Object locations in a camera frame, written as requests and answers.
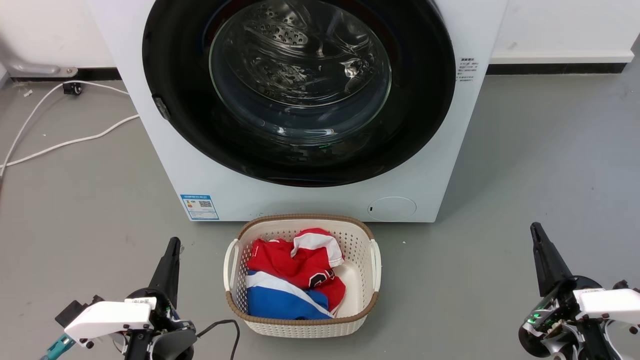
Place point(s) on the red white blue garment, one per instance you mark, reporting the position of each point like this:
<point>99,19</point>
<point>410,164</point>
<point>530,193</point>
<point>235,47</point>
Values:
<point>280,260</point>

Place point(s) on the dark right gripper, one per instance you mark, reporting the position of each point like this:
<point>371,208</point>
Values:
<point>560,320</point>

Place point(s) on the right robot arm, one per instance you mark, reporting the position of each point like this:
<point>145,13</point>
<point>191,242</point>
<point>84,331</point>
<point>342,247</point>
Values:
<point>627,340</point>

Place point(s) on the cream plastic laundry basket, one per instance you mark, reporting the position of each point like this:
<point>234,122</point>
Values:
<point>300,327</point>

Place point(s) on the blue energy label sticker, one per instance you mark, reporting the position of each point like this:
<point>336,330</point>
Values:
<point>199,207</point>

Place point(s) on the round white filter cover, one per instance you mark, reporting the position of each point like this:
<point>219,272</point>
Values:
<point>392,208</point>

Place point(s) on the white front-load washing machine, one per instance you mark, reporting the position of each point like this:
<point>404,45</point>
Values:
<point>425,190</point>

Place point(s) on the black connector block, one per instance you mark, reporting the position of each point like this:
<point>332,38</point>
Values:
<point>75,310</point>

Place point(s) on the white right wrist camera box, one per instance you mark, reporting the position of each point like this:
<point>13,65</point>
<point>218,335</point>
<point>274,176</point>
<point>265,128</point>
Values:
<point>610,302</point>

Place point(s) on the small black text sticker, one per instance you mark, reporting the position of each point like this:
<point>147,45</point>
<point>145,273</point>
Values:
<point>469,70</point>

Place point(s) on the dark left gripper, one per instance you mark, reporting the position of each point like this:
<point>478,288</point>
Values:
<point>170,340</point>

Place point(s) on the black round glass washer door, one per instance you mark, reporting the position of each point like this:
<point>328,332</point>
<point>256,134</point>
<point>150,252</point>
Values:
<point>170,60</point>

